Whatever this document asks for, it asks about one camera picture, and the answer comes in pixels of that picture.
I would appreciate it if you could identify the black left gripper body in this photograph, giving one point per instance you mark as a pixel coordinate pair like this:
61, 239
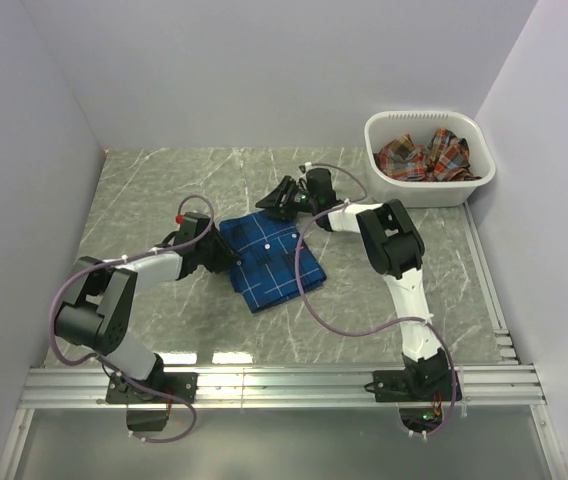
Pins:
215, 252

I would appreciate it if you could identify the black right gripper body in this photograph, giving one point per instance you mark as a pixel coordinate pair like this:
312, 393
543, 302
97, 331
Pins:
297, 199

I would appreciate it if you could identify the blue plaid long sleeve shirt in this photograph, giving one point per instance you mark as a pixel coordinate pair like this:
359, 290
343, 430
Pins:
265, 275

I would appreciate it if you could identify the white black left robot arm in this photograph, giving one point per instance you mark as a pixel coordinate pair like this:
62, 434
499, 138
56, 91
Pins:
90, 315

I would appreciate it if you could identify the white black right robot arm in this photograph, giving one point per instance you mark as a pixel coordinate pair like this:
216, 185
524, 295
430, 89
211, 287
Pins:
395, 251

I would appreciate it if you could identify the white plastic laundry basket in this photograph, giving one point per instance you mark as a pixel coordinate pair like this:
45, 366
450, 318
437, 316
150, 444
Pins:
383, 127

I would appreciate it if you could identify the red plaid shirt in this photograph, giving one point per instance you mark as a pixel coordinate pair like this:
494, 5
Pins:
446, 158

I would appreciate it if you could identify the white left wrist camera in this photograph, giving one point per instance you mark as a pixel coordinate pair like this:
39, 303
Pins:
193, 228

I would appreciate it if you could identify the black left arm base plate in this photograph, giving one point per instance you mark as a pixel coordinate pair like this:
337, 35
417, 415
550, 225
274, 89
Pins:
182, 385

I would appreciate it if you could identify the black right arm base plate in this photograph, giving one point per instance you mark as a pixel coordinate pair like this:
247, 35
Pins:
394, 387

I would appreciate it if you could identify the aluminium mounting rail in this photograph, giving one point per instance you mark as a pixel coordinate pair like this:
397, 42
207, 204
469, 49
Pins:
287, 387

